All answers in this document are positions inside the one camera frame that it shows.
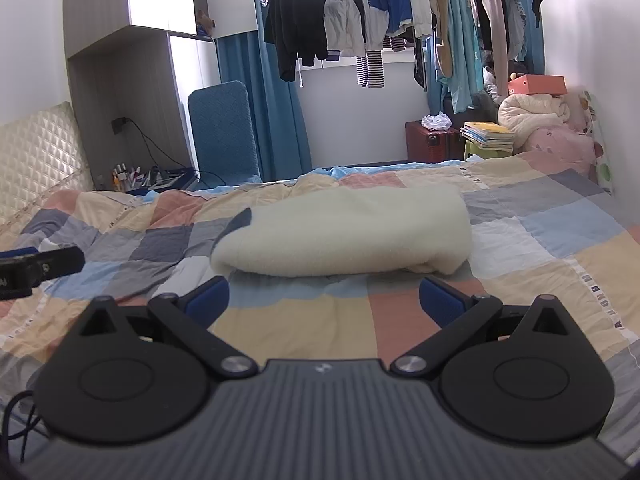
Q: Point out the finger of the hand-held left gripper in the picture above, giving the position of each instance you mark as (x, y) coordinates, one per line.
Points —
(22, 251)
(60, 262)

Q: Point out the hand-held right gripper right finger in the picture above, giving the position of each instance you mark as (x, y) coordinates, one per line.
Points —
(441, 300)

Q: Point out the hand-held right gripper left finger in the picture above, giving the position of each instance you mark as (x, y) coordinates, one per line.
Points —
(207, 300)

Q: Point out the hanging clothes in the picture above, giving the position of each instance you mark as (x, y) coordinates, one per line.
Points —
(422, 60)

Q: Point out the cream quilted headboard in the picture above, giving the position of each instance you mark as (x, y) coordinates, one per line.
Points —
(35, 160)

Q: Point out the patchwork bed quilt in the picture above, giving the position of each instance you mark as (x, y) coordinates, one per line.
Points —
(550, 230)

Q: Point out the green stool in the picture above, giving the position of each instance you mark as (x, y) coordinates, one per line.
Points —
(472, 150)

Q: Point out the red suitcase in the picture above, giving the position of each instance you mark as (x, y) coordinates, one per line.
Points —
(430, 145)

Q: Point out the blue upholstered chair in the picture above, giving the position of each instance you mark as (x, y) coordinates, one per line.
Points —
(222, 130)

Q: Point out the stack of books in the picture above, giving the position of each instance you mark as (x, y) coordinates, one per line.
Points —
(487, 135)

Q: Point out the white plastic bag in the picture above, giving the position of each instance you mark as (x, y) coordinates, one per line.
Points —
(436, 121)

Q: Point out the grey wooden wardrobe cabinet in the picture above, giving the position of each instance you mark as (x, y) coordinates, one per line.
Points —
(100, 80)

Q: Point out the blue window curtain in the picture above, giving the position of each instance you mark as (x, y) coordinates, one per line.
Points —
(270, 120)

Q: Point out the pink bedding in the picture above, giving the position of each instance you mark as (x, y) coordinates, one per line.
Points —
(560, 145)

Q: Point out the cream rolled duvet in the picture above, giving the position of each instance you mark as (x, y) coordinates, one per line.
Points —
(530, 115)

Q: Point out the white dotted pillow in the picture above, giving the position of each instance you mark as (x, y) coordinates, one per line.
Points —
(600, 160)

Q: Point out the pink shoe box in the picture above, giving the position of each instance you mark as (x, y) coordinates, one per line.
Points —
(540, 85)

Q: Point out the striped hanging garment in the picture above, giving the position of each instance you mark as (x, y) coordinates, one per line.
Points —
(370, 67)

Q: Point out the light teal hanging dress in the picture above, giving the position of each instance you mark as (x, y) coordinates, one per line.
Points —
(460, 35)

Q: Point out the brown plush toy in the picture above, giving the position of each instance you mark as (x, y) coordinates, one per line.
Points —
(204, 21)

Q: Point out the white hanging jacket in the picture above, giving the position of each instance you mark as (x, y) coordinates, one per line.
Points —
(342, 20)

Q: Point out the black hanging jacket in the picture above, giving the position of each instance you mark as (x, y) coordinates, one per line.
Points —
(295, 15)

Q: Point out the pink hanging garment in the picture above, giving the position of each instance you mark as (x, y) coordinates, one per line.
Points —
(487, 0)

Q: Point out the black wall socket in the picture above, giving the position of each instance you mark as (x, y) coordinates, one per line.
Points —
(119, 126)

